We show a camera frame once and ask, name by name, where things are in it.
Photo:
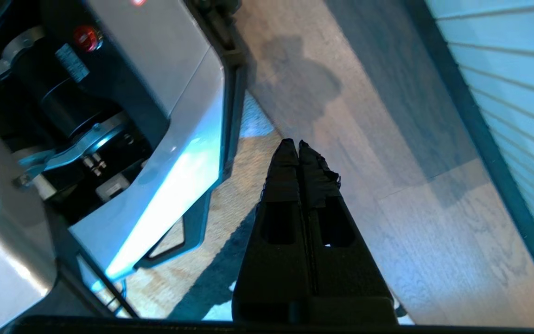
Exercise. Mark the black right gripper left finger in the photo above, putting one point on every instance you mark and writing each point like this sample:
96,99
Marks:
271,269

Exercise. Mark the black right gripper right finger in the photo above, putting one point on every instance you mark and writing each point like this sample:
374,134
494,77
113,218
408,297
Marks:
346,273

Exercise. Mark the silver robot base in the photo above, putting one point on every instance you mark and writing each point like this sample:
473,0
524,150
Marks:
179,55

